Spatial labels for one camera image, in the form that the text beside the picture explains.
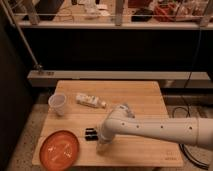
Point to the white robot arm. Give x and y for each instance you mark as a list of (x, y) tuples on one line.
[(188, 131)]

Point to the white ceramic cup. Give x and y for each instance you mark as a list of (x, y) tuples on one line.
[(57, 102)]

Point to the orange plate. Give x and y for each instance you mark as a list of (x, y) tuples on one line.
[(59, 151)]

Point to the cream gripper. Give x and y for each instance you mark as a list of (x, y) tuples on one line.
[(101, 148)]

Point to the wooden cutting board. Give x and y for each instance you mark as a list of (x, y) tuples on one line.
[(145, 100)]

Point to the grey metal rail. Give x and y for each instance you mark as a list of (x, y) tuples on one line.
[(194, 80)]

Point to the white plastic bottle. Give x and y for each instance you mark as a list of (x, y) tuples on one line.
[(90, 100)]

